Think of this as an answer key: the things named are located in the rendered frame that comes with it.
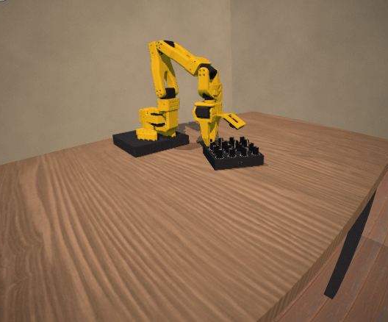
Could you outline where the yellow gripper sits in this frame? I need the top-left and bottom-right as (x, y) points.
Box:
(193, 100), (246, 147)

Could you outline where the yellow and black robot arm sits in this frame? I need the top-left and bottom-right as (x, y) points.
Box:
(136, 40), (223, 140)

